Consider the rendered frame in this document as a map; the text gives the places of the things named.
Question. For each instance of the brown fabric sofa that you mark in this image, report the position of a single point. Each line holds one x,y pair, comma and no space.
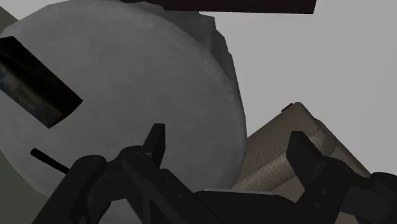
279,149

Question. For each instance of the black pen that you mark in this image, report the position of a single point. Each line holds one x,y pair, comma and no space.
49,161

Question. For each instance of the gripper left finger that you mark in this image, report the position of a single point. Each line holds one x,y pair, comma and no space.
93,192

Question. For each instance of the dark robot stand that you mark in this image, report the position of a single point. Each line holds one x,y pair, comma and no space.
238,5

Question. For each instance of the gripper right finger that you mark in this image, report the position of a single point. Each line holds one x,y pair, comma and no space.
335,192

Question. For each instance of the black rectangular box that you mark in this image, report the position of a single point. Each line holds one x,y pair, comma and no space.
34,83

